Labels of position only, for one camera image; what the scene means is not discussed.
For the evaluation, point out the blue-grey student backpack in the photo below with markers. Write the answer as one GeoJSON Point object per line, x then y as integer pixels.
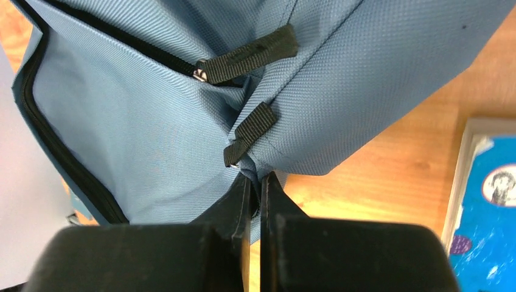
{"type": "Point", "coordinates": [150, 109]}

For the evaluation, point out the light blue treehouse book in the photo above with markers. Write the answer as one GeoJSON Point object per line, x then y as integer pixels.
{"type": "Point", "coordinates": [479, 228]}

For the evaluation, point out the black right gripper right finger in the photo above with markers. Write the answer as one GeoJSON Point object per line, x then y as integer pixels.
{"type": "Point", "coordinates": [301, 253]}

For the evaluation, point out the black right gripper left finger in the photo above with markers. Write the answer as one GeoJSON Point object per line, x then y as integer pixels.
{"type": "Point", "coordinates": [209, 254]}

